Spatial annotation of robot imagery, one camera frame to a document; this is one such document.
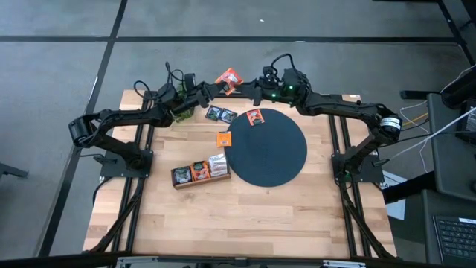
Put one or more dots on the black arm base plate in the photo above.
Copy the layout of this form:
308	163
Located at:
373	175
111	172

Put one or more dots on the plain orange tea packet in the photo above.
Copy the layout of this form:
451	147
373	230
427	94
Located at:
224	138

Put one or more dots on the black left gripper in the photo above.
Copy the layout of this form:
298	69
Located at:
193	98

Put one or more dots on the dark blue round placemat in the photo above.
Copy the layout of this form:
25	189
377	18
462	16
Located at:
267	156

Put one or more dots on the black box device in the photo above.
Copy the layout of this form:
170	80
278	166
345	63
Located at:
461	87

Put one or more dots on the black camera mount beam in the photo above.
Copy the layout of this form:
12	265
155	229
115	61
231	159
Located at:
56	259

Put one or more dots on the white paper sheet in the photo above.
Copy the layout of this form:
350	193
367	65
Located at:
394	203

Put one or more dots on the green potted plant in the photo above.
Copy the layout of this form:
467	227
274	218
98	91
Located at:
184	116

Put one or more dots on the wooden compartment tray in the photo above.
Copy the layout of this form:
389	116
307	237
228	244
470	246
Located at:
201	183

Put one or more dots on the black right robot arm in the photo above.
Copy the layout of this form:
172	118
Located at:
334	104

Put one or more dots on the black stand foot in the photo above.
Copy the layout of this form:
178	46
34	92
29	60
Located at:
11	171

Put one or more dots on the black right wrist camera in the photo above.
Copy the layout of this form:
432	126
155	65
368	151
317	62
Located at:
269	74

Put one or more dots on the grey desk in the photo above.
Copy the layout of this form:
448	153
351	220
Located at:
450	160

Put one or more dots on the dark blue tea packet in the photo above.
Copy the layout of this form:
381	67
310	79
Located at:
227	116
181	175
213	112

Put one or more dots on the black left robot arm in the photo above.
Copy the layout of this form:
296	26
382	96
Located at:
122	117

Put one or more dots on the peach passion fruit tea packet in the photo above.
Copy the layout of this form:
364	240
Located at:
230	79
255	117
201	170

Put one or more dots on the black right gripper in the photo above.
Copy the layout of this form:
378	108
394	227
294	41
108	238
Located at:
282	91

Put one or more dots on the dark grey laptop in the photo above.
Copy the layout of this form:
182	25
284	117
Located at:
455	238

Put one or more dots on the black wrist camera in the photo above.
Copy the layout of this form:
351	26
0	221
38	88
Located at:
189	80
269	74

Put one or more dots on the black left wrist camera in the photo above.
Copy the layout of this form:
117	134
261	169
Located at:
189	80

